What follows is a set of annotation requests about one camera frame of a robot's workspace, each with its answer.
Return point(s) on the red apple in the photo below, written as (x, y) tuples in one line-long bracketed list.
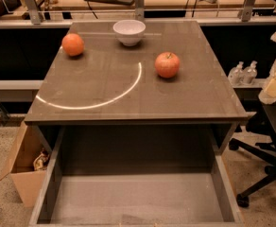
[(167, 65)]

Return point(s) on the open grey top drawer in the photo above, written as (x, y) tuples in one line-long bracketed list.
[(153, 176)]

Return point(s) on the grey cabinet with glass top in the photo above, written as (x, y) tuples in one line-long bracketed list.
[(112, 83)]

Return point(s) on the crumpled item in box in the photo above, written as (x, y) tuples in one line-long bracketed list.
[(41, 162)]

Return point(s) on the orange fruit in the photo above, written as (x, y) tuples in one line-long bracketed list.
[(72, 44)]

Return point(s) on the clear pump bottle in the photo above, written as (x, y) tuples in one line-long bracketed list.
[(236, 74), (249, 73)]

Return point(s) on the cardboard box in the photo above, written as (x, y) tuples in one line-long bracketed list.
[(27, 146)]

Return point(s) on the black office chair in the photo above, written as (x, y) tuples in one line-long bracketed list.
[(263, 122)]

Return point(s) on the clear pump bottle left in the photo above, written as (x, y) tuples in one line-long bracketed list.
[(236, 74)]

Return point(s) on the white bowl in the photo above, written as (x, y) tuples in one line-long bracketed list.
[(129, 32)]

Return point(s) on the clear pump bottle right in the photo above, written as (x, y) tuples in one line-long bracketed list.
[(249, 73)]

